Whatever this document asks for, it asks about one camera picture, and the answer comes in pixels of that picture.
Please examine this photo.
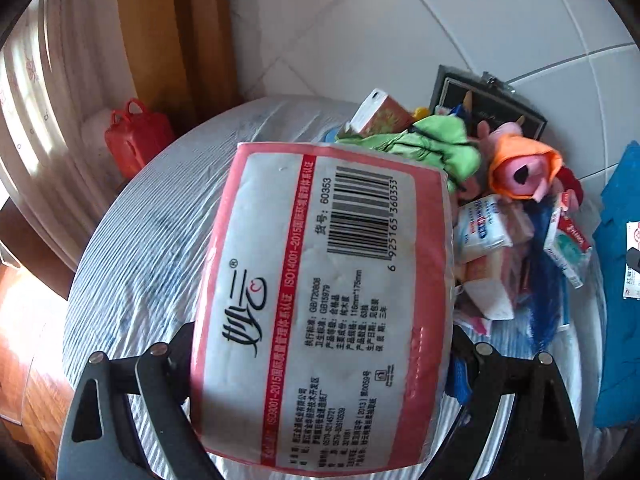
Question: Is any pink white tissue pack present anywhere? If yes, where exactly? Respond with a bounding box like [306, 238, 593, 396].
[191, 142, 454, 477]

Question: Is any Tylenol cold medicine box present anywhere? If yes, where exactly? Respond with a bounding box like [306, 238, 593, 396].
[544, 206, 592, 289]

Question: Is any blue storage bin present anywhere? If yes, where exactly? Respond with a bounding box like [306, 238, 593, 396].
[594, 141, 639, 428]

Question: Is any blue fuzzy brush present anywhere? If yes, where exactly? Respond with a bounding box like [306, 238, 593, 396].
[524, 195, 568, 354]

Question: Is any white blue tissue packet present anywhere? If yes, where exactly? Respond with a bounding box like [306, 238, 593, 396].
[454, 194, 513, 263]

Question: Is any red bag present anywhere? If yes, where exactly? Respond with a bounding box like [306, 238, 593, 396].
[104, 98, 176, 180]

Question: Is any pink pig red dress plush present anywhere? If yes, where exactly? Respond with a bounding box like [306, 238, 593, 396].
[552, 166, 584, 211]

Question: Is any pink pig orange hood plush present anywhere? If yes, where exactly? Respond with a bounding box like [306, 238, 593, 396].
[476, 120, 563, 203]

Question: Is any green plush frog toy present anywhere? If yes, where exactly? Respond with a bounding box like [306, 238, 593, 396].
[335, 115, 483, 193]

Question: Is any orange white carton box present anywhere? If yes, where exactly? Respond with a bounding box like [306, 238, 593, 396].
[348, 89, 413, 138]

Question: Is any dark framed box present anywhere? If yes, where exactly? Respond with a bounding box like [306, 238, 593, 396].
[430, 65, 547, 140]

